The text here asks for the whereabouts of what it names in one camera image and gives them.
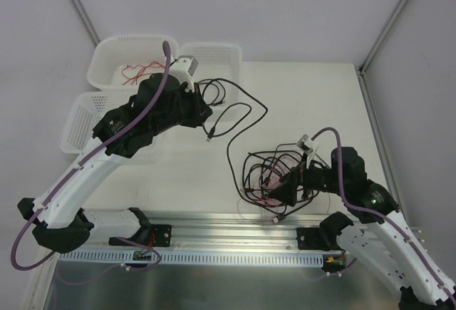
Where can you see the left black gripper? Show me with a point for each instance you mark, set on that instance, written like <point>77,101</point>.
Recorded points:
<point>196,109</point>

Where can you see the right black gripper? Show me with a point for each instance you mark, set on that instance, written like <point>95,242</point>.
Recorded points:
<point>301,184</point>

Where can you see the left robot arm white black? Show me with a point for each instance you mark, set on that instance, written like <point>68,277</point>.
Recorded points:
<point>116,138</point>

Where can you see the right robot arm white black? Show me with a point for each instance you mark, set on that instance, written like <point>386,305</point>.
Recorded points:
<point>400,261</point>

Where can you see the white perforated rectangular basket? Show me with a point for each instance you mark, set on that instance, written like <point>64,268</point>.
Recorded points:
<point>218,60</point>

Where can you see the white solid plastic tub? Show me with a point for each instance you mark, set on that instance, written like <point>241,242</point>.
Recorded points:
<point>122,62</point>

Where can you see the white slotted basket front left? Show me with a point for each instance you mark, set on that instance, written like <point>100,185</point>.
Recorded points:
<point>86,112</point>

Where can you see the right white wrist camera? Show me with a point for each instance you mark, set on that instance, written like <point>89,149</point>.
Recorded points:
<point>309,148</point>

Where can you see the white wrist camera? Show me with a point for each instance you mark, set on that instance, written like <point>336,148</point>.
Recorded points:
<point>309,148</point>
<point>183,69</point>

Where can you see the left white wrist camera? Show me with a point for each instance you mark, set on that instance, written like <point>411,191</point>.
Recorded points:
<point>183,69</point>

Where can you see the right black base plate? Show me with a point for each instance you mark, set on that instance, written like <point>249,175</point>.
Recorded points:
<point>309,238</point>

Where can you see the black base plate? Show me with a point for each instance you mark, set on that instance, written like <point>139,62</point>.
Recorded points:
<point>152,235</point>
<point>309,238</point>

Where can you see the aluminium mounting rail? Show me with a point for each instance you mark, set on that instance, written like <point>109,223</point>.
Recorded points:
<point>225,232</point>

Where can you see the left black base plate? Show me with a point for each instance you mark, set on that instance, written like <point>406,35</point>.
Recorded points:
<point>152,235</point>

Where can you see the left aluminium frame post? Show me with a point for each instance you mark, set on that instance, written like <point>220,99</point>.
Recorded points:
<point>86,22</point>

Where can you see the aluminium frame post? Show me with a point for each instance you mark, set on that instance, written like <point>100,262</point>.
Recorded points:
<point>383,35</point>
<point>86,22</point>

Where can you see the white slotted cable duct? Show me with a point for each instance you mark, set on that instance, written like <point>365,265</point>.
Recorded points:
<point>249,259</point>

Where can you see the right aluminium frame post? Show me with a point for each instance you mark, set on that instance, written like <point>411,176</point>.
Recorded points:
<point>383,35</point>

